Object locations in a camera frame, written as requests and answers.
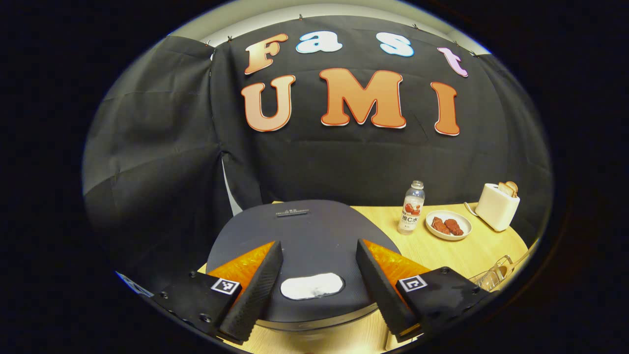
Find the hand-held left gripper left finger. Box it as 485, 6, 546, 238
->
150, 240, 284, 345

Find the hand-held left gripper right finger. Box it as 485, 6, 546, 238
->
356, 238, 492, 343

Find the blue patterned object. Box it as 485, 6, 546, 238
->
117, 272, 153, 297

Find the dark grey rice cooker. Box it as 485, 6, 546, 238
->
205, 199, 403, 332

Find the metal wire chopstick holder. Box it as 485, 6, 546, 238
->
469, 255, 514, 292

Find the clear drink bottle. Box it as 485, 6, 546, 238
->
397, 180, 426, 236

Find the white toaster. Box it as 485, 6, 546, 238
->
474, 183, 520, 232

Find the white round plate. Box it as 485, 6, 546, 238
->
425, 210, 473, 241

